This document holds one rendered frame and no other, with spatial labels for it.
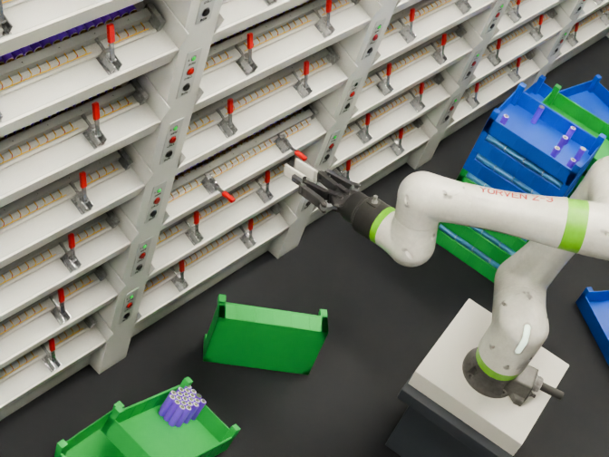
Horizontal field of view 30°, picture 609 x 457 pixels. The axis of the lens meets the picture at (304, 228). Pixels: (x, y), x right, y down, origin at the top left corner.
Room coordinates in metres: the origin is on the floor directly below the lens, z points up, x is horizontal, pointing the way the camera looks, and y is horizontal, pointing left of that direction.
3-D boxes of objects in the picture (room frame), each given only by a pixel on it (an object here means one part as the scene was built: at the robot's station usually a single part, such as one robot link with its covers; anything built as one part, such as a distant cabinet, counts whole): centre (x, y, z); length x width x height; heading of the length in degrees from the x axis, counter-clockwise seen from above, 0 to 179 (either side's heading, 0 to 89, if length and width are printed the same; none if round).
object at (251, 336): (1.97, -0.01, 0.10); 0.30 x 0.08 x 0.20; 108
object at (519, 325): (1.94, -0.58, 0.49); 0.16 x 0.13 x 0.19; 7
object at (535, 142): (2.73, -0.55, 0.52); 0.30 x 0.20 x 0.08; 72
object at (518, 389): (1.93, -0.63, 0.37); 0.26 x 0.15 x 0.06; 84
